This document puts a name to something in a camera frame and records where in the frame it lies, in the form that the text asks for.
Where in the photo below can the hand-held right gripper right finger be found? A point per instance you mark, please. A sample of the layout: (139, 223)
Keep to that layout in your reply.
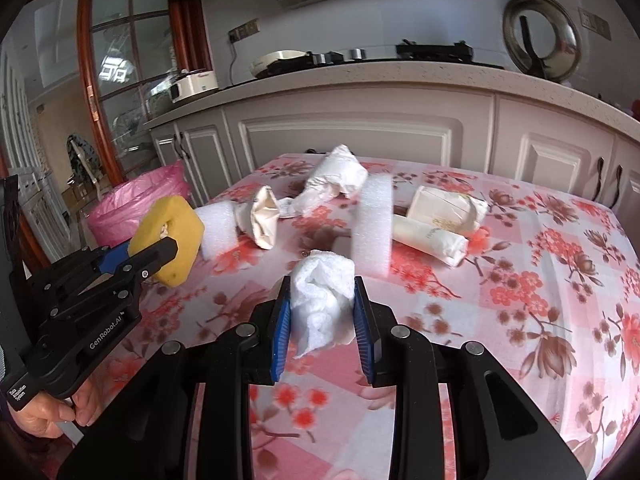
(362, 340)

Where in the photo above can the small metal wall outlet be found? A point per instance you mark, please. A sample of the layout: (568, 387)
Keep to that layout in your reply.
(595, 22)

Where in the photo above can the white rice cooker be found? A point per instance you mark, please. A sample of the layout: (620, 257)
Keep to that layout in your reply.
(197, 85)

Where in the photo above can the steel pot lid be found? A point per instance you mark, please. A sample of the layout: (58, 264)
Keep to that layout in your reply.
(560, 35)

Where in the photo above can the trash bin with pink bag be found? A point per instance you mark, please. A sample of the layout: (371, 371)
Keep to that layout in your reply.
(125, 195)

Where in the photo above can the white foam block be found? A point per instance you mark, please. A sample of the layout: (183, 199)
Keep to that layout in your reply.
(217, 230)
(372, 225)

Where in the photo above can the pink floral tablecloth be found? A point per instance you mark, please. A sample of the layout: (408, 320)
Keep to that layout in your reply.
(500, 310)

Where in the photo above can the metal wall outlet panel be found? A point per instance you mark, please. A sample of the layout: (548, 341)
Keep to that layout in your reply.
(245, 30)

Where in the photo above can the white paper towel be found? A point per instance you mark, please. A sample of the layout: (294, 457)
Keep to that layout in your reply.
(322, 300)

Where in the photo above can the cream tissue pack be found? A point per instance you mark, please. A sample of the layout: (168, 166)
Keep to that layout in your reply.
(445, 210)
(430, 240)

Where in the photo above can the crumpled cream paper bag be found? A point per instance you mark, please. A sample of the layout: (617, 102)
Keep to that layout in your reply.
(265, 220)

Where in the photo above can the crumpled white wrapper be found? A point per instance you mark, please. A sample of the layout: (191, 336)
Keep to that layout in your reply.
(335, 177)

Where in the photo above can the yellow sponge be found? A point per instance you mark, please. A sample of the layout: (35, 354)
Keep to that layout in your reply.
(180, 230)

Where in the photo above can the person's left hand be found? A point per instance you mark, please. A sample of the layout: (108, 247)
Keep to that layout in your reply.
(45, 417)

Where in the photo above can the black lid stand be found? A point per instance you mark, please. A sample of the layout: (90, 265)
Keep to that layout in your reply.
(526, 40)

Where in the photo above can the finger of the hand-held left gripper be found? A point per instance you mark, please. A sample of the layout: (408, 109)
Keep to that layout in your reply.
(112, 258)
(155, 255)

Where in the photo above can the white built-in room cabinets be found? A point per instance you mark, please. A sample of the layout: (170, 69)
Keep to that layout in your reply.
(25, 135)

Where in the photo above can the white kitchen base cabinets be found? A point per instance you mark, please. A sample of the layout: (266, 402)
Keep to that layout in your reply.
(350, 135)

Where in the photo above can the wooden sliding glass door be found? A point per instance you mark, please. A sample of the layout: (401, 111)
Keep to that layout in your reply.
(87, 60)

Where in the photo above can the black gas stove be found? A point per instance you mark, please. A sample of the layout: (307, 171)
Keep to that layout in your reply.
(435, 51)

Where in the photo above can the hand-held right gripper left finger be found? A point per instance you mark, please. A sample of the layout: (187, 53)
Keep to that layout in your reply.
(281, 340)

